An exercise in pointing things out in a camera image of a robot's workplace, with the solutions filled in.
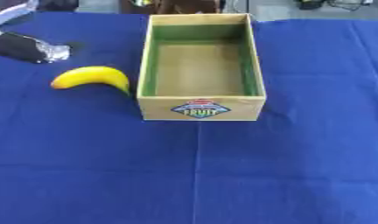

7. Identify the black cable bundle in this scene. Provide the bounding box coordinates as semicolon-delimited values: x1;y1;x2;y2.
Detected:
296;0;376;11

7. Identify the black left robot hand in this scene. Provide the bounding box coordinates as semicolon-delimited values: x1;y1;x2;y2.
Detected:
0;31;73;65

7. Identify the yellow toy banana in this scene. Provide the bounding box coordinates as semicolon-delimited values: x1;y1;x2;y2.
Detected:
49;66;133;96

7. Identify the brown chair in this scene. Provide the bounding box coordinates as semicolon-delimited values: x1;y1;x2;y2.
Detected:
120;0;223;15

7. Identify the tan cardboard box green inside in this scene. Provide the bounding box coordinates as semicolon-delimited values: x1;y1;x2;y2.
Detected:
135;13;269;122

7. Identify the black bag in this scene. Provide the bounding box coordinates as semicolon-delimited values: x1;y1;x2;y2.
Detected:
37;0;81;12

